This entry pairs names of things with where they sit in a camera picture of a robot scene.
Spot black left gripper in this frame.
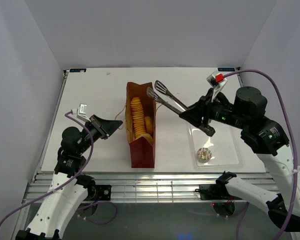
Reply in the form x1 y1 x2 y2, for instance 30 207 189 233
77 114 123 155

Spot clear plastic tray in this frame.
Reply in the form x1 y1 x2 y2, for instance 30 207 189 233
188 122 244 172

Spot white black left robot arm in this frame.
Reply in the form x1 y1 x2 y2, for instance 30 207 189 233
15 115 123 240

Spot metal serving tongs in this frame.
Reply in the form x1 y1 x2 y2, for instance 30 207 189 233
146 79 216 137

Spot aluminium frame rail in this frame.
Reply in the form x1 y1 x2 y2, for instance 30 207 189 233
22 173 279 204

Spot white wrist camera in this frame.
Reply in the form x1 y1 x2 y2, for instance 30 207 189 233
70 103 91 123
206 71 228 102

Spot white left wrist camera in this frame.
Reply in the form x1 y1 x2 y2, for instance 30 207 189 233
70 103 91 123

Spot long ridged orange bread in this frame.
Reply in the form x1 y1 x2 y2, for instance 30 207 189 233
130 97 153 143

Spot red brown paper bag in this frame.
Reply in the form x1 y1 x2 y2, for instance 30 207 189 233
123 82 159 169

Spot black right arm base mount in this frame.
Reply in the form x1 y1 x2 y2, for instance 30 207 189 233
194 171 239 202

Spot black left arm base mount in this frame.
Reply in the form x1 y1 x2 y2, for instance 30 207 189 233
90 185 112 201

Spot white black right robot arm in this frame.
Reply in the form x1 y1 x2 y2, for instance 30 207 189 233
179 86 296 228

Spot white chocolate drizzled donut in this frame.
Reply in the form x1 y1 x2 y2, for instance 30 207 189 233
196 147 212 163

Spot glazed orange donut bread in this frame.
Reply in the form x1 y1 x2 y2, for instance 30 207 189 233
144 116 154 135

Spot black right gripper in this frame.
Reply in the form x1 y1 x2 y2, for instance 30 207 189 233
178 87 249 130

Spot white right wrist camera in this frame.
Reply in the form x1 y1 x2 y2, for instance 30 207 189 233
206 71 228 102

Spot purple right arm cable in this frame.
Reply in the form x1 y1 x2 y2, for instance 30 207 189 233
221 69 300 240

